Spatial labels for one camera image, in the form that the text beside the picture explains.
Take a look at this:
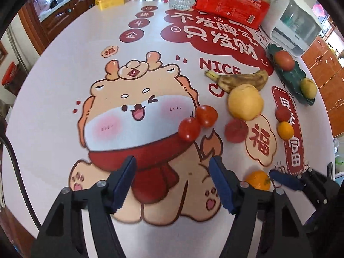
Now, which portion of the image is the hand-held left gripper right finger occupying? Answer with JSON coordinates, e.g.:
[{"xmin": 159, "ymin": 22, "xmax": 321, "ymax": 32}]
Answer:
[{"xmin": 208, "ymin": 156, "xmax": 313, "ymax": 258}]

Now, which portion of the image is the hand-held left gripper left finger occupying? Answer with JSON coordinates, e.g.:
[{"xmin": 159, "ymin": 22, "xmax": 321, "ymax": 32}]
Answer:
[{"xmin": 32, "ymin": 155, "xmax": 137, "ymax": 258}]

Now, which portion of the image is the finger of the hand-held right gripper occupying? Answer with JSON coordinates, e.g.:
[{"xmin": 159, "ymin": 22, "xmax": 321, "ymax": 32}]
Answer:
[{"xmin": 269, "ymin": 168, "xmax": 340, "ymax": 207}]

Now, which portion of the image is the large orange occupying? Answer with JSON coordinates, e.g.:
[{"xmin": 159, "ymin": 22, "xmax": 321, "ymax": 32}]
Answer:
[{"xmin": 244, "ymin": 170, "xmax": 271, "ymax": 191}]

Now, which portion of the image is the small orange tangerine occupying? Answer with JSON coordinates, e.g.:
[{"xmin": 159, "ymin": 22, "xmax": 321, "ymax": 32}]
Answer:
[{"xmin": 278, "ymin": 122, "xmax": 295, "ymax": 140}]

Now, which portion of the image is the small red plum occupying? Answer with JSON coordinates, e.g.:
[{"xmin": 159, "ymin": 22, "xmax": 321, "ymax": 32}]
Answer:
[{"xmin": 275, "ymin": 107, "xmax": 292, "ymax": 123}]

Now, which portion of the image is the large golden pear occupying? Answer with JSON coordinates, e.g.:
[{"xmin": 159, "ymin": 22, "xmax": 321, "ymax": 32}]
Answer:
[{"xmin": 228, "ymin": 84, "xmax": 264, "ymax": 121}]

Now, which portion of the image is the green leaf shaped tray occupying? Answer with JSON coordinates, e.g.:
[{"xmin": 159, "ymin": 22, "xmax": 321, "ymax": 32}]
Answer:
[{"xmin": 265, "ymin": 43, "xmax": 316, "ymax": 105}]

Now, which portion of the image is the spotted ripe banana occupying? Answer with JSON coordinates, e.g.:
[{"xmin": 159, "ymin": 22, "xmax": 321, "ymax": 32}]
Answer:
[{"xmin": 205, "ymin": 69, "xmax": 269, "ymax": 94}]

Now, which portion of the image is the pink red apple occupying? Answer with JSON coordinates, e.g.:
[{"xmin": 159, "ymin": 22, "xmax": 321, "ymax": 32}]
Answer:
[{"xmin": 225, "ymin": 119, "xmax": 249, "ymax": 143}]

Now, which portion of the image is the red tomato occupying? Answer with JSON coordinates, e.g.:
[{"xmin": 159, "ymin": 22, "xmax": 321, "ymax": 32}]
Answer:
[
  {"xmin": 195, "ymin": 105, "xmax": 219, "ymax": 128},
  {"xmin": 178, "ymin": 117, "xmax": 201, "ymax": 142}
]

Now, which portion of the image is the small yellow green pear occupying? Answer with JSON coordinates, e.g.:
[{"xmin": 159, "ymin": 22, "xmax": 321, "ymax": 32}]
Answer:
[{"xmin": 300, "ymin": 78, "xmax": 318, "ymax": 99}]

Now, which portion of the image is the cartoon printed table cover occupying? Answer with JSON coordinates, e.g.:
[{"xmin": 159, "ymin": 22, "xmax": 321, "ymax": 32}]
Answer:
[{"xmin": 5, "ymin": 0, "xmax": 336, "ymax": 248}]

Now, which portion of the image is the large red apple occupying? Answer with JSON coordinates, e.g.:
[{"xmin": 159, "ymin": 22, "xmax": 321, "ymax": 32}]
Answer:
[{"xmin": 274, "ymin": 51, "xmax": 295, "ymax": 72}]

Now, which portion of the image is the red bag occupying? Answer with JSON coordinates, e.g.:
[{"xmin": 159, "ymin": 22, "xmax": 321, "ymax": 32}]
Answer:
[{"xmin": 1, "ymin": 62, "xmax": 18, "ymax": 85}]

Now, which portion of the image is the white countertop appliance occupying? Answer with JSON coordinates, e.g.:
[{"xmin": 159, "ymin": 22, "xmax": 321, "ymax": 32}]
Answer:
[{"xmin": 259, "ymin": 0, "xmax": 323, "ymax": 57}]

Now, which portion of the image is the red paper decoration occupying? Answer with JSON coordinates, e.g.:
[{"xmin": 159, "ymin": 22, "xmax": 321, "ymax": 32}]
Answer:
[{"xmin": 312, "ymin": 1, "xmax": 327, "ymax": 19}]

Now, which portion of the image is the wooden kitchen cabinet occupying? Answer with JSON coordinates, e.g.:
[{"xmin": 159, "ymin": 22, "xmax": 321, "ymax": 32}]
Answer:
[{"xmin": 19, "ymin": 0, "xmax": 109, "ymax": 57}]

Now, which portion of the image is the red paper cup package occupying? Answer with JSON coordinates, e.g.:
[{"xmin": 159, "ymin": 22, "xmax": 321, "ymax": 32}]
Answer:
[{"xmin": 194, "ymin": 0, "xmax": 278, "ymax": 30}]

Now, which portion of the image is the yellow box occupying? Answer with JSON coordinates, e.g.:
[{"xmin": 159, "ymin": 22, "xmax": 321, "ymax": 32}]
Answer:
[{"xmin": 94, "ymin": 0, "xmax": 126, "ymax": 11}]

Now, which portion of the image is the wooden cabinet with handles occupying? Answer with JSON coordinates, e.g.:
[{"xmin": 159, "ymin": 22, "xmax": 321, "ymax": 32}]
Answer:
[{"xmin": 301, "ymin": 13, "xmax": 344, "ymax": 137}]

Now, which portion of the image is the black cable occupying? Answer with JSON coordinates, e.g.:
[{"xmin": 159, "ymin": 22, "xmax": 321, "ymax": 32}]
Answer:
[{"xmin": 0, "ymin": 133, "xmax": 45, "ymax": 226}]

